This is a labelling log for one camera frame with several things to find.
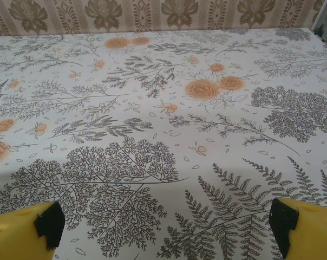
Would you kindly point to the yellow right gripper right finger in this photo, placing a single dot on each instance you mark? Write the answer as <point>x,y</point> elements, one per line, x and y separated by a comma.
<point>312,233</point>

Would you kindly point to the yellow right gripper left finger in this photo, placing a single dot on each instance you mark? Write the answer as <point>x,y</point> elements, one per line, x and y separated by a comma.
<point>14,235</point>

